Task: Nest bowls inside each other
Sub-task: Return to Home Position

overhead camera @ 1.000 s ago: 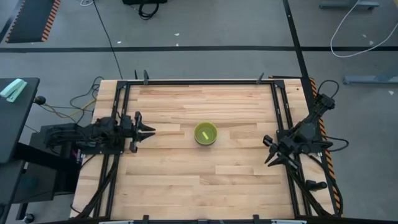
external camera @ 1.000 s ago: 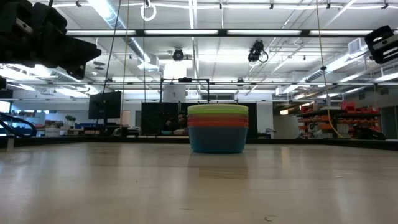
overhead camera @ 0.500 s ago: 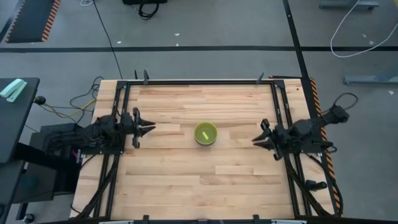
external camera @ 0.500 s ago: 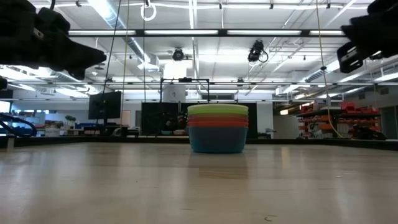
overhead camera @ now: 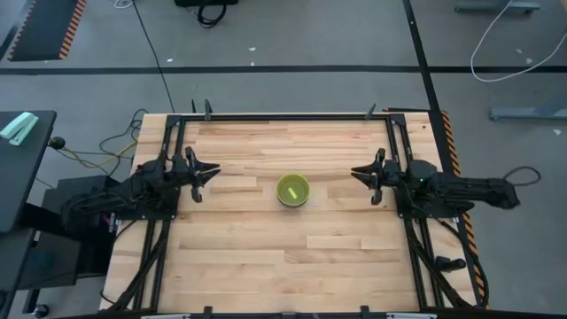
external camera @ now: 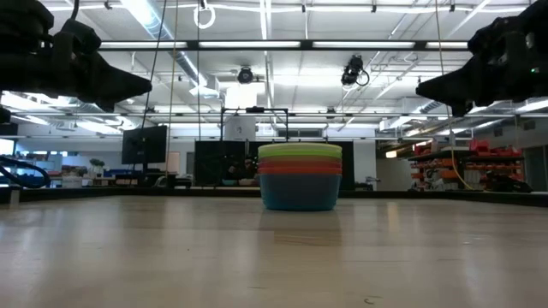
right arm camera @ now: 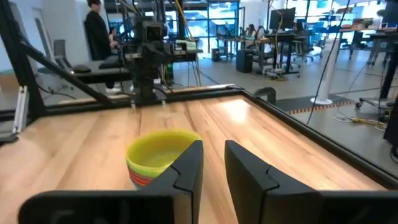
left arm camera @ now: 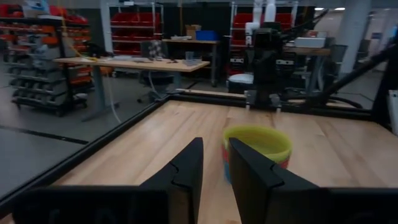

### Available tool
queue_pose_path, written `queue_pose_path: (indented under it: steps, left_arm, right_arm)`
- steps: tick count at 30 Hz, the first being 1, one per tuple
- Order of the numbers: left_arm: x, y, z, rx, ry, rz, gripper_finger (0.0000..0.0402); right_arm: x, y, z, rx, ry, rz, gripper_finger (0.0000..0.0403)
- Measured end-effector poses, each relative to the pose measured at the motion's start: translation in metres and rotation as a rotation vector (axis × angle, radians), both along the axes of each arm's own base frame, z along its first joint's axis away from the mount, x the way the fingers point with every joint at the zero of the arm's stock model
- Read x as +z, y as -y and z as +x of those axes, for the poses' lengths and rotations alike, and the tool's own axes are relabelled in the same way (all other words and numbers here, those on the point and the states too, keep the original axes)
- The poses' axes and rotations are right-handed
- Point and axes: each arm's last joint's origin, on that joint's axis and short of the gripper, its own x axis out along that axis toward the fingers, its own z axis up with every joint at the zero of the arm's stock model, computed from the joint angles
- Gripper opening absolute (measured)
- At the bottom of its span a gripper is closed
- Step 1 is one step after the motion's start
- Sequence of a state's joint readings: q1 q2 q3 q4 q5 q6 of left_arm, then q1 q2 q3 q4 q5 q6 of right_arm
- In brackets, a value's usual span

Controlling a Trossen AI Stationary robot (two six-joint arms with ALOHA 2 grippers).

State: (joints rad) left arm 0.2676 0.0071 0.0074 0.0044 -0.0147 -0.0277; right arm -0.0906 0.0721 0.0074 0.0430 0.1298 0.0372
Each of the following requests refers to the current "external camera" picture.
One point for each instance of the shelf with red bins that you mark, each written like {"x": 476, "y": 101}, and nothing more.
{"x": 466, "y": 164}

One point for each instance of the black aluminium table frame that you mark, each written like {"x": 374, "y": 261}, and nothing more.
{"x": 85, "y": 193}

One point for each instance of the green plastic bowl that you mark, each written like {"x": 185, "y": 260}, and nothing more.
{"x": 299, "y": 153}

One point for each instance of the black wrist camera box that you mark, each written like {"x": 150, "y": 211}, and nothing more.
{"x": 79, "y": 38}
{"x": 496, "y": 36}

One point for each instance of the black partition wall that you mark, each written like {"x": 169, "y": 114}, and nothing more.
{"x": 218, "y": 160}

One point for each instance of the black computer monitor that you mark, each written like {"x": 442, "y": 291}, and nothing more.
{"x": 144, "y": 144}

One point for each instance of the small green plant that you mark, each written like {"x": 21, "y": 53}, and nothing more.
{"x": 97, "y": 164}

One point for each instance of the round black overhead camera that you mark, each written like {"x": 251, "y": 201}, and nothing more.
{"x": 245, "y": 75}

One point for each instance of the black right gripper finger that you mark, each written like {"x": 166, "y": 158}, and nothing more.
{"x": 449, "y": 87}
{"x": 460, "y": 109}

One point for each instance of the blue plastic bowl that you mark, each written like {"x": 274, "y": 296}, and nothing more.
{"x": 299, "y": 192}

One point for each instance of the magenta plastic bowl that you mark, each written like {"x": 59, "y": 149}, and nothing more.
{"x": 299, "y": 161}

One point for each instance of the orange plastic bowl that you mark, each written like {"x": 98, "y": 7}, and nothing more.
{"x": 299, "y": 170}

